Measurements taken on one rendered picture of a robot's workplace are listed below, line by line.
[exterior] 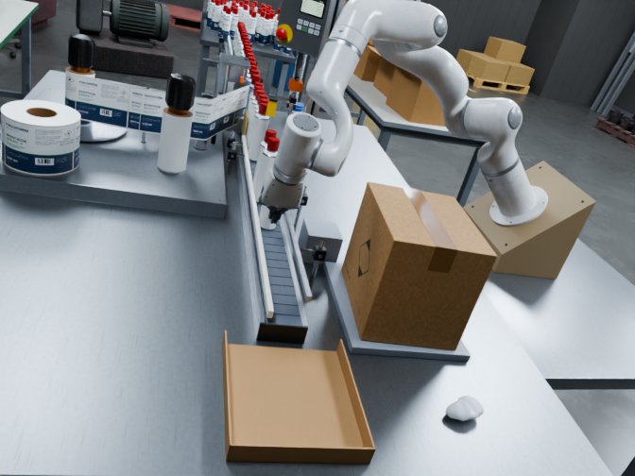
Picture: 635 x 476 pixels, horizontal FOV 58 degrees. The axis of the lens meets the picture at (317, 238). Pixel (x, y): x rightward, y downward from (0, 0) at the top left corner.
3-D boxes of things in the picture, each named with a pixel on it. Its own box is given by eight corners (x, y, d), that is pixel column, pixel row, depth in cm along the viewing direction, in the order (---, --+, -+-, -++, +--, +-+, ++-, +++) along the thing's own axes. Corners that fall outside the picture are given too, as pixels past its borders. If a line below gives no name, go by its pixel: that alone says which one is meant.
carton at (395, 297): (340, 269, 157) (367, 180, 145) (421, 280, 162) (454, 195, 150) (359, 340, 131) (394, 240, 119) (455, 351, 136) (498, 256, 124)
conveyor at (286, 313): (232, 107, 266) (234, 98, 264) (250, 110, 268) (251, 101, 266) (262, 337, 126) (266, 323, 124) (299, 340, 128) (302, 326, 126)
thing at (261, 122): (246, 155, 206) (256, 100, 197) (260, 157, 208) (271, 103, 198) (247, 161, 202) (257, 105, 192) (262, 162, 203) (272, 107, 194)
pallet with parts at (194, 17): (244, 30, 907) (248, 6, 890) (251, 42, 836) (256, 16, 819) (163, 13, 867) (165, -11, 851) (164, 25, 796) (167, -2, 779)
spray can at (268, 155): (252, 195, 178) (265, 134, 168) (268, 198, 179) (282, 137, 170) (253, 203, 173) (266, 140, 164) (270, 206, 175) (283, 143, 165)
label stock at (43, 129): (77, 178, 161) (78, 129, 155) (-4, 171, 154) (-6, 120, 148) (80, 150, 178) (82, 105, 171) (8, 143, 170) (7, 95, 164)
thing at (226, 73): (209, 116, 233) (218, 53, 221) (241, 122, 236) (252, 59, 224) (209, 127, 221) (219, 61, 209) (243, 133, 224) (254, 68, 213)
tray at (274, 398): (221, 344, 122) (224, 330, 120) (337, 352, 129) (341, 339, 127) (226, 462, 97) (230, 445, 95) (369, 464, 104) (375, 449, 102)
